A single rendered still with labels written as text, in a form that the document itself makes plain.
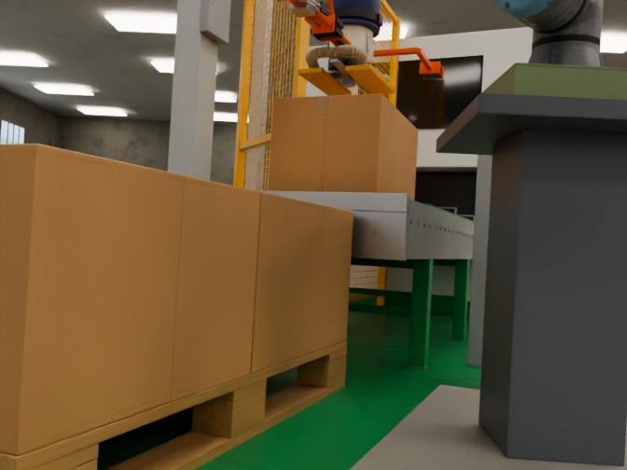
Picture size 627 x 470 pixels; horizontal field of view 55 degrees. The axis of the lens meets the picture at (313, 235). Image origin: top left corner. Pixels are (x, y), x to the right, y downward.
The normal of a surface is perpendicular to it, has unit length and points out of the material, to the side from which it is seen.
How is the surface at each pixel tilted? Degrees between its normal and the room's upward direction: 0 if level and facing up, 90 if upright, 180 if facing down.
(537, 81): 90
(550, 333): 90
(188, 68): 90
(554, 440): 90
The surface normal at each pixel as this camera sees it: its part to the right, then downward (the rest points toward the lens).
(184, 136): -0.40, -0.04
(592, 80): -0.04, -0.02
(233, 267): 0.91, 0.04
